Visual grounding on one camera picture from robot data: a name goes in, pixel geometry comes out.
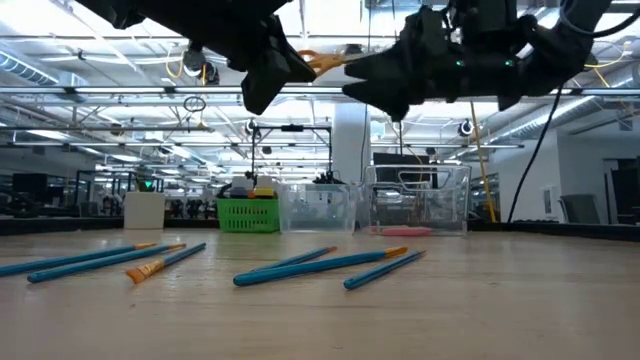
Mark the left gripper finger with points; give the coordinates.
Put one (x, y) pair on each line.
(300, 70)
(265, 75)

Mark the small clear plastic bin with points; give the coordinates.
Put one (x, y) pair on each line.
(317, 210)

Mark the black monitor screen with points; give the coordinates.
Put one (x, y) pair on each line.
(30, 186)
(385, 170)

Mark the background black robot station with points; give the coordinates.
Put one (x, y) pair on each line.
(292, 128)

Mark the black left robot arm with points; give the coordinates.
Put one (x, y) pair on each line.
(150, 10)

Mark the white cylindrical cup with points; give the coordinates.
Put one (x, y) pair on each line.
(144, 211)

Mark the pink scissors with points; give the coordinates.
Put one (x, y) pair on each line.
(415, 231)
(382, 231)

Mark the grey chair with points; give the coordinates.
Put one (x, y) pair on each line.
(580, 210)

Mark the black aluminium table frame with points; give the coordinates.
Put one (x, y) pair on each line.
(50, 225)

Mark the purple paint bottle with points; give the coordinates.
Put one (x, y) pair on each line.
(240, 192)

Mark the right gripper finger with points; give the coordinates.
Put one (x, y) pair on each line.
(400, 97)
(400, 55)

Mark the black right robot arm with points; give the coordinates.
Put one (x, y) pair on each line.
(570, 45)

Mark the orange scissors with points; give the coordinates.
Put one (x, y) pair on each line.
(325, 62)

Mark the large clear plastic bin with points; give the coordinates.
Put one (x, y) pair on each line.
(415, 200)

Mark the green plastic basket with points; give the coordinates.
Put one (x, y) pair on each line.
(247, 216)

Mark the yellow paint bottle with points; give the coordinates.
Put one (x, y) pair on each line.
(265, 192)

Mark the white building column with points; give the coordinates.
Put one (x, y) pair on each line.
(350, 145)

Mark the green lit sign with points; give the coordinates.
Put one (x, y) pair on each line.
(147, 184)

